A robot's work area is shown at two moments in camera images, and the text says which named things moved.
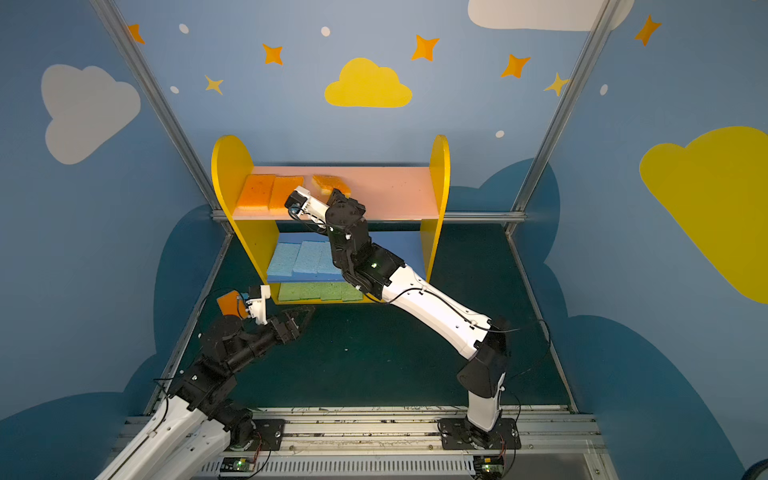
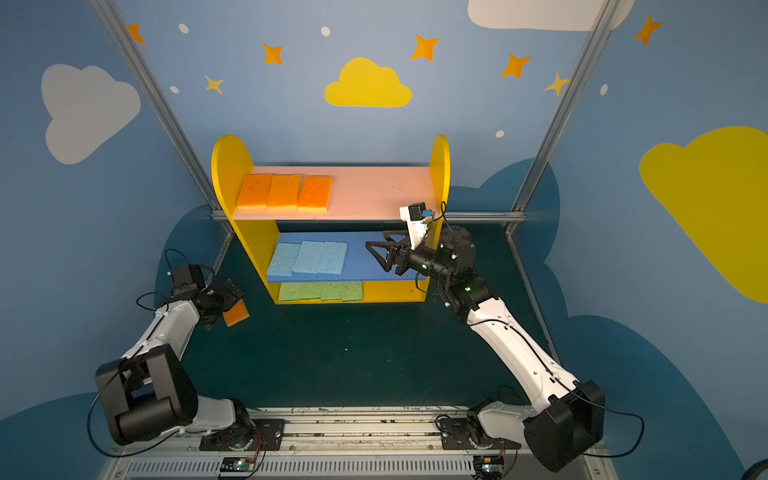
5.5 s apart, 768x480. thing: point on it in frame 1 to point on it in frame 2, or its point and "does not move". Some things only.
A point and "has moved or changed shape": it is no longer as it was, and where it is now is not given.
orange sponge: (325, 184) has moved or changed shape
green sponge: (349, 293) does not move
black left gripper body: (287, 325) to (227, 295)
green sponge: (331, 291) does not move
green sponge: (310, 290) does not move
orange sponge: (257, 192) does not move
